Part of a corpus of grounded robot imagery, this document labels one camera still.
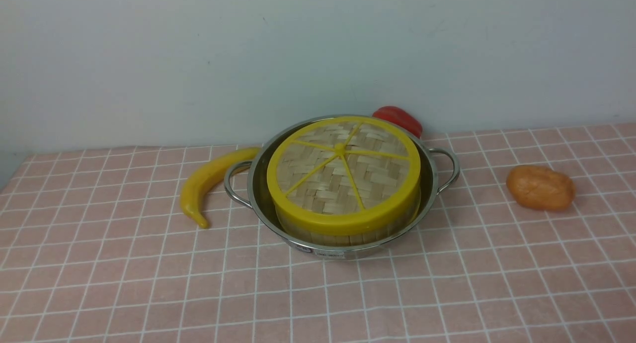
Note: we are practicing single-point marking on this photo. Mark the woven bamboo steamer lid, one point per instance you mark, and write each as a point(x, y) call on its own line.
point(344, 165)

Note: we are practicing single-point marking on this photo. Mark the bamboo steamer basket yellow rim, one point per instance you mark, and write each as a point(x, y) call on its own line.
point(355, 229)

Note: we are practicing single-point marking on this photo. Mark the stainless steel pot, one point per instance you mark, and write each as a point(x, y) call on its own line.
point(245, 183)

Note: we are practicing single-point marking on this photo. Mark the red toy bell pepper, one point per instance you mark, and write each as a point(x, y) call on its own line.
point(401, 118)

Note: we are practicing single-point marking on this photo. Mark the yellow toy banana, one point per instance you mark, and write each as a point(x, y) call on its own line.
point(205, 178)

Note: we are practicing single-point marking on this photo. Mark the orange toy potato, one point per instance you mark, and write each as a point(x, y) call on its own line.
point(540, 188)

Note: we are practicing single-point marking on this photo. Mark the pink checkered tablecloth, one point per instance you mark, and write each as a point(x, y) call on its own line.
point(94, 249)

